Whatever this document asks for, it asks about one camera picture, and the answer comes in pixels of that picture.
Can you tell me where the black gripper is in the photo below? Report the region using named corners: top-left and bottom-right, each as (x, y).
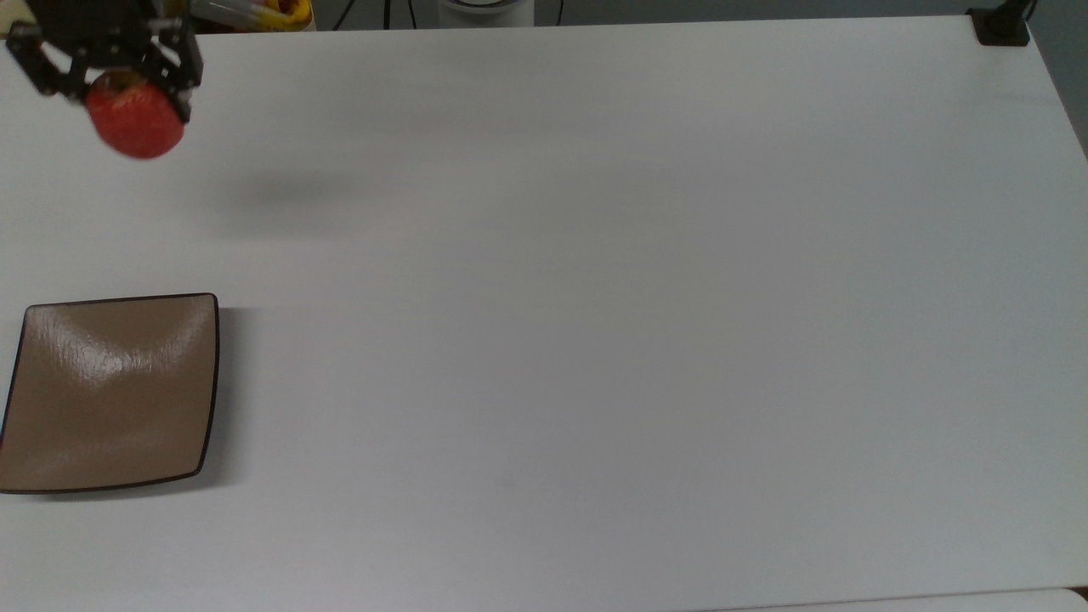
top-left (5, 0), bottom-right (206, 126)

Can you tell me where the red apple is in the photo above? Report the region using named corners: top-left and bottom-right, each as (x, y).
top-left (85, 71), bottom-right (187, 161)

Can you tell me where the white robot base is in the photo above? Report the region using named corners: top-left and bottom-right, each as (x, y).
top-left (437, 0), bottom-right (536, 28)

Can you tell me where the brown square ceramic plate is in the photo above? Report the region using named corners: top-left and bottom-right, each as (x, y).
top-left (0, 292), bottom-right (221, 496)

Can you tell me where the yellow plastic bag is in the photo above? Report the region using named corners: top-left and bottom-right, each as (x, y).
top-left (161, 0), bottom-right (315, 34)

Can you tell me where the black table clamp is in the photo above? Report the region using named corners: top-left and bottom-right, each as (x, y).
top-left (968, 0), bottom-right (1040, 47)

